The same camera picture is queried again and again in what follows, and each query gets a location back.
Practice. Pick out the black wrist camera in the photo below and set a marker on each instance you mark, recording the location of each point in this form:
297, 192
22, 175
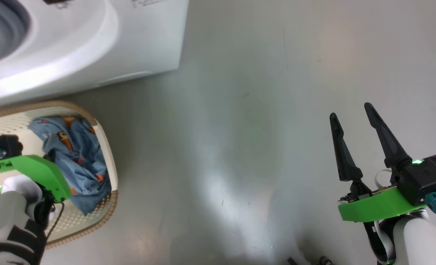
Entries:
415, 184
6, 145

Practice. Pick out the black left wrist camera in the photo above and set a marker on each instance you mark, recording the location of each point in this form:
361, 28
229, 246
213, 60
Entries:
6, 145

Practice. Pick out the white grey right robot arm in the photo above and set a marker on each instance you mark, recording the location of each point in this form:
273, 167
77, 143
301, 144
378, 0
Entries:
417, 239

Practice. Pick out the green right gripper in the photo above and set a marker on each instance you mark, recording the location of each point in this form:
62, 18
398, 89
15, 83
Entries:
376, 208

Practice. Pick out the white front-load washing machine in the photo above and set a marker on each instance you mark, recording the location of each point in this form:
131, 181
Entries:
129, 36

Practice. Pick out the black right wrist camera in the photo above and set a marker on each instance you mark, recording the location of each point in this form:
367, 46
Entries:
415, 184

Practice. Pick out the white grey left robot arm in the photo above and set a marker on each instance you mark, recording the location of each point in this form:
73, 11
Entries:
8, 221

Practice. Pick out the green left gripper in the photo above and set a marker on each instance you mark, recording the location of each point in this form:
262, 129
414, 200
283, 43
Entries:
41, 171

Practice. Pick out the grey rubber door gasket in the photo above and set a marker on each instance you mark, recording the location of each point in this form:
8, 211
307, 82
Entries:
0, 29

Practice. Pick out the blue orange print garment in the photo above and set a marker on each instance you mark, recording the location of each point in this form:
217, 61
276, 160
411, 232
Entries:
81, 165

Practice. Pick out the cream perforated laundry basket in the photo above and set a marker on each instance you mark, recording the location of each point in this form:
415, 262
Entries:
104, 147

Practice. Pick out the black door latch socket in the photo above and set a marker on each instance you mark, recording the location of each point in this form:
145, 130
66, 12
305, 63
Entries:
56, 1

